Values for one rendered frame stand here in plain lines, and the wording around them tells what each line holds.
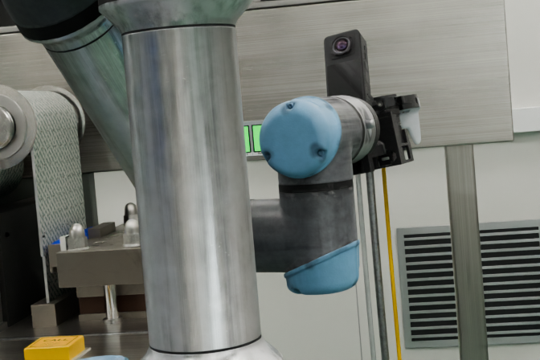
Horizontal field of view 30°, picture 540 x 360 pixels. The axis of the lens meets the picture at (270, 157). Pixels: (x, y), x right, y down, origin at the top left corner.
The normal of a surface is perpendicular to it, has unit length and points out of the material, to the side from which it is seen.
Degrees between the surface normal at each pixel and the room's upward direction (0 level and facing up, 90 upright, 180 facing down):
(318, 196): 90
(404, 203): 90
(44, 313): 90
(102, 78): 127
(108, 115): 132
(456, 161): 90
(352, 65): 63
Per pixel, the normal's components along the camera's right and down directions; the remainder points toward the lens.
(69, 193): 0.99, -0.07
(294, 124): -0.40, 0.09
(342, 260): 0.53, 0.04
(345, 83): -0.41, -0.38
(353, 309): -0.15, 0.07
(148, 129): -0.59, 0.09
